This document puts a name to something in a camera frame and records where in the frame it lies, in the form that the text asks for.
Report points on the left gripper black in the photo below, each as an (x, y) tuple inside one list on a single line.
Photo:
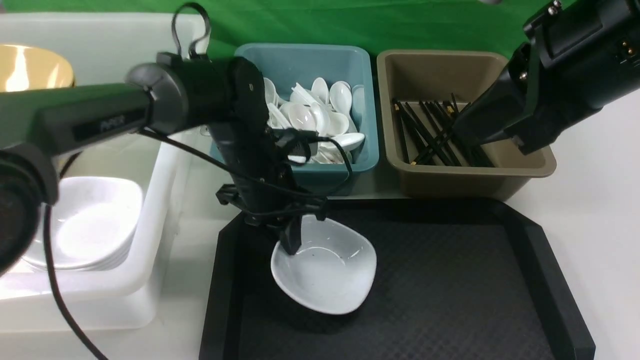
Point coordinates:
[(263, 187)]

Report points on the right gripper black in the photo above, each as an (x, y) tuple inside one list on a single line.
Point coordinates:
[(511, 98)]

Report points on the white square dish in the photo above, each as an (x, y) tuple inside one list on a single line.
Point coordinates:
[(333, 270)]

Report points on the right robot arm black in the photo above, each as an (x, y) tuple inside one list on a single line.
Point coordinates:
[(576, 60)]

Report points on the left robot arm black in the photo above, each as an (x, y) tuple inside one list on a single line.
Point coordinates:
[(157, 99)]

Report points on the pile of black chopsticks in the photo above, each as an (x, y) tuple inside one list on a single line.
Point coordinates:
[(425, 130)]

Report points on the brown plastic bin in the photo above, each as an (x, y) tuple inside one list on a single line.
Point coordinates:
[(433, 75)]

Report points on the green backdrop cloth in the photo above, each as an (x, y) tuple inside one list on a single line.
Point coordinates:
[(374, 25)]

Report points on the white spoon long front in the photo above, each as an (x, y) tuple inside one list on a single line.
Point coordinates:
[(347, 141)]

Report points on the white spoon centre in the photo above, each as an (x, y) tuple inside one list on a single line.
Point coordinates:
[(301, 118)]

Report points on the white spoon back right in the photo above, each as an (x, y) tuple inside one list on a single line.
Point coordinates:
[(340, 97)]

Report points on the black plastic tray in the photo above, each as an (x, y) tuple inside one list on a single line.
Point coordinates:
[(457, 279)]

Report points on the teal plastic bin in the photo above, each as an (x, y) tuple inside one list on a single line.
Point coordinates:
[(287, 64)]

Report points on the stack of white dishes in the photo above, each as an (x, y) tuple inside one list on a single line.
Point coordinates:
[(94, 221)]

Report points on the large white plastic tub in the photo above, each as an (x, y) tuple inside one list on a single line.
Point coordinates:
[(102, 48)]

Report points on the stack of yellow bowls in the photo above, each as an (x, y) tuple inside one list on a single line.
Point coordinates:
[(25, 68)]

